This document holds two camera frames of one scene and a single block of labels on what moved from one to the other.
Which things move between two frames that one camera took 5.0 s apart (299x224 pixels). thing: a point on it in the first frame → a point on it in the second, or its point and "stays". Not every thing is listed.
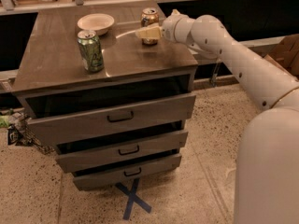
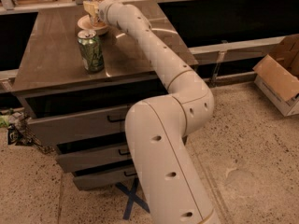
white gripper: (170, 28) → (105, 12)
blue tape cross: (134, 199) stays
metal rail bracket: (213, 78) stays
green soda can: (91, 49) stays
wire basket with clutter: (18, 132) stays
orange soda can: (149, 16) → (92, 2)
